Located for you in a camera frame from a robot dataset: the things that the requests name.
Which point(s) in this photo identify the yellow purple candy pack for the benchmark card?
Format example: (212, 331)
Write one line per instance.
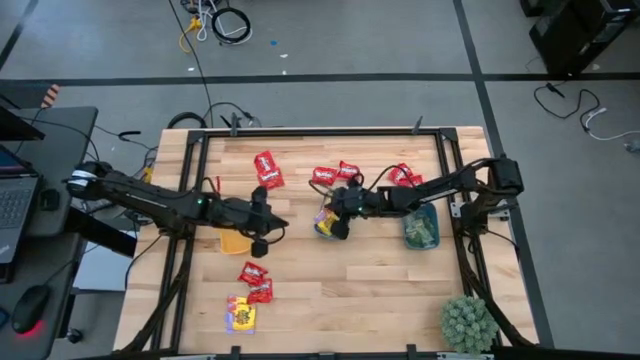
(324, 221)
(228, 320)
(244, 316)

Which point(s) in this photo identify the black equipment cabinet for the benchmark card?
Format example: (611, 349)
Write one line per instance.
(575, 40)

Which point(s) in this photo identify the black office desk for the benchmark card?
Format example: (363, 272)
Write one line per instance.
(65, 150)

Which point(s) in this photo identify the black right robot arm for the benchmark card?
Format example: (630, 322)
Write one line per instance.
(440, 189)

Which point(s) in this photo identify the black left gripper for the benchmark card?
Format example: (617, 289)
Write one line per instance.
(240, 215)

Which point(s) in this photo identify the small red tag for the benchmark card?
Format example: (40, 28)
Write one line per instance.
(218, 184)

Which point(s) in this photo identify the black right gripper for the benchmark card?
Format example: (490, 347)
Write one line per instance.
(357, 202)

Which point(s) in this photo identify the black computer mouse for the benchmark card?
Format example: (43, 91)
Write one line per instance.
(30, 307)

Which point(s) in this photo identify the small black desk device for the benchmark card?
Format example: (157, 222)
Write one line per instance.
(49, 199)

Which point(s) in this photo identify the yellow plastic bin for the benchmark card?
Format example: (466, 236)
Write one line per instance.
(235, 244)

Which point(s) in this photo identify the green artificial potted plant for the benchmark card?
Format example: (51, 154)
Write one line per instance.
(467, 325)

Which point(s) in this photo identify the black caster wheel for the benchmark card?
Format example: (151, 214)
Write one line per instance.
(75, 336)

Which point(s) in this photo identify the black angled display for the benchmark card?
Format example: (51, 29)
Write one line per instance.
(17, 127)

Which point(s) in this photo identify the orange black striped marker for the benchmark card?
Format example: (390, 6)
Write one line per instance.
(50, 95)

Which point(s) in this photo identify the grey open laptop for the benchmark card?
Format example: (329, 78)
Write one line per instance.
(15, 200)

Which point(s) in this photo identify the blue plastic bin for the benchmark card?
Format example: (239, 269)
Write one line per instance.
(421, 248)

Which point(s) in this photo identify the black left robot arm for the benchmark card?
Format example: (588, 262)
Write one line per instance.
(145, 197)

